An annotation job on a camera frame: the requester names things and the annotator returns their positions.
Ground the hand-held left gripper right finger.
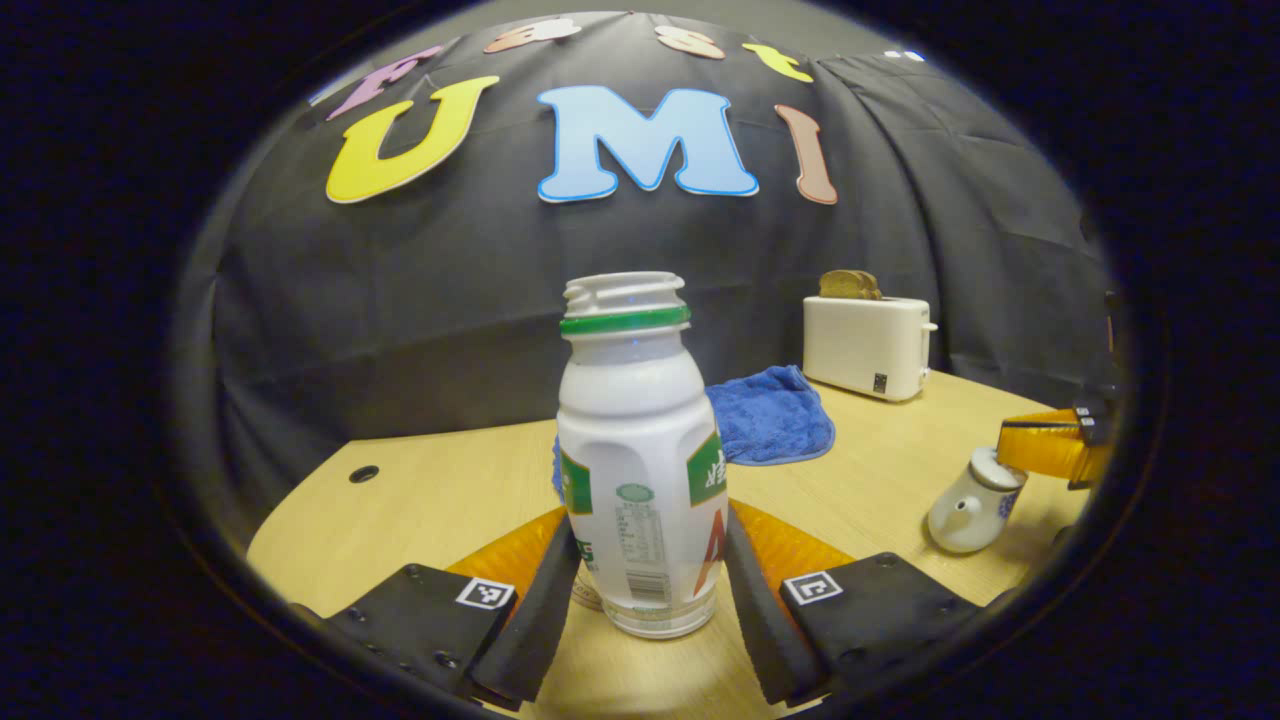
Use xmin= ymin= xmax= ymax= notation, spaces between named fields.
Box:
xmin=725 ymin=500 xmax=986 ymax=706

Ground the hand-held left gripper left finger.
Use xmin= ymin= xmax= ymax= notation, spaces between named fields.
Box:
xmin=325 ymin=507 xmax=581 ymax=711

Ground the white blue-flowered teacup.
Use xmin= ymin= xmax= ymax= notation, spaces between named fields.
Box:
xmin=927 ymin=470 xmax=1023 ymax=555

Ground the white plastic water bottle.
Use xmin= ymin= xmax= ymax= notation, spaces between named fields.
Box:
xmin=555 ymin=272 xmax=731 ymax=639

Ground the white toaster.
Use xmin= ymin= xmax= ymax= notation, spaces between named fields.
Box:
xmin=802 ymin=296 xmax=939 ymax=403

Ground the blue towel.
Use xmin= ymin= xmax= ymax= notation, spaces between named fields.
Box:
xmin=550 ymin=365 xmax=836 ymax=498

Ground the black backdrop cloth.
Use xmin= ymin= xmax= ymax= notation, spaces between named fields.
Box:
xmin=200 ymin=12 xmax=1116 ymax=521

